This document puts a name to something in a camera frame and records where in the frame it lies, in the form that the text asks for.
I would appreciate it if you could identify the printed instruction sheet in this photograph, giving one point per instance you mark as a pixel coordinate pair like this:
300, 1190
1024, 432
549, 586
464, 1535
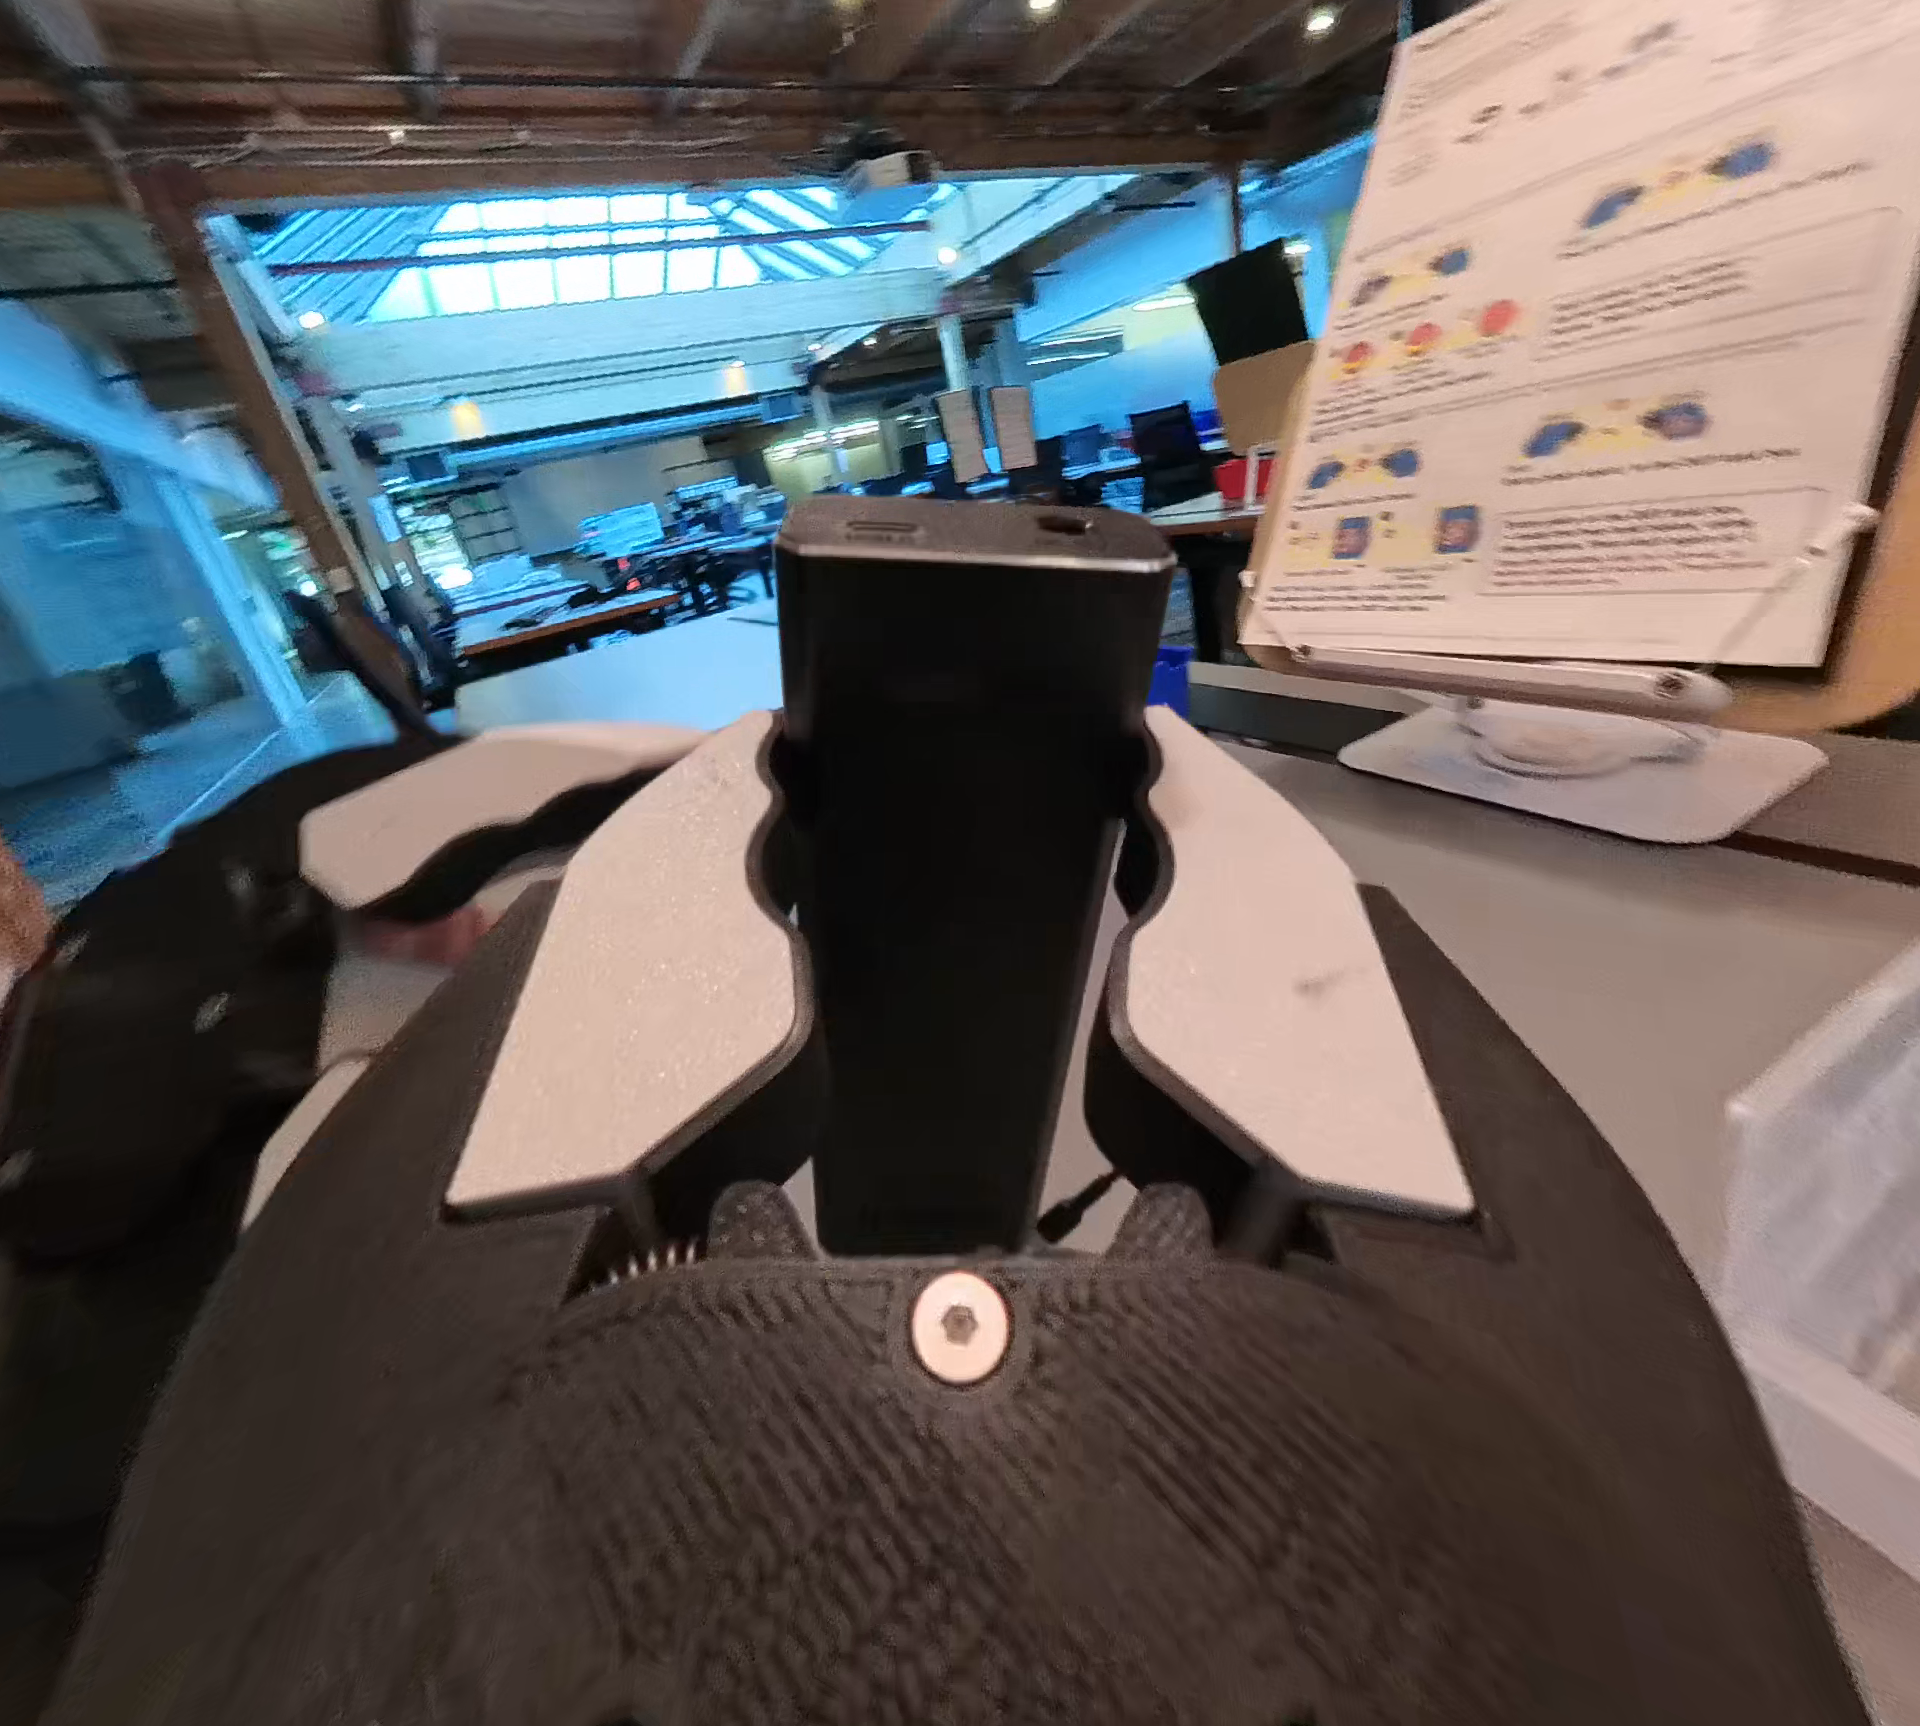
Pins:
1619, 299

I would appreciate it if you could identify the black usb hub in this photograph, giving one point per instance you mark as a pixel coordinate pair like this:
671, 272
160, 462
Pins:
960, 855

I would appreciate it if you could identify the brown cardboard backing board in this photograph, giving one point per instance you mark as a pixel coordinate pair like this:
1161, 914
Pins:
1839, 617

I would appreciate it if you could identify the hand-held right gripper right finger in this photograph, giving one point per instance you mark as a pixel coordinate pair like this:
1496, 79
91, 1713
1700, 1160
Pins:
1292, 1006

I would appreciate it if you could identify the white sheet stand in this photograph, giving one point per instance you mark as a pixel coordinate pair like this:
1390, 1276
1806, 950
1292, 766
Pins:
1589, 766

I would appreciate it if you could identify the person's left hand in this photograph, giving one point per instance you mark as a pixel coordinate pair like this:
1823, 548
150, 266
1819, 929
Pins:
434, 935

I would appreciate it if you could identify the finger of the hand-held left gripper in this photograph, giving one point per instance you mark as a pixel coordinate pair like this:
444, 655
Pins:
478, 803

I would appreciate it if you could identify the blue plastic bin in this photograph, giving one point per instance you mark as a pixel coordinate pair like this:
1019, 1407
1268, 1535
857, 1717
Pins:
1171, 676

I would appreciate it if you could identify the clear acrylic box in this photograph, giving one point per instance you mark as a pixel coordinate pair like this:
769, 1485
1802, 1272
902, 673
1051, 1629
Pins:
1848, 1199

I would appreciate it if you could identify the grey desk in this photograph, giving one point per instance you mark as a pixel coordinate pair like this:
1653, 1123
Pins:
1575, 992

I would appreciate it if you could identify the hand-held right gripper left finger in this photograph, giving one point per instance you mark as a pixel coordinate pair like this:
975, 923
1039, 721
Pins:
630, 976

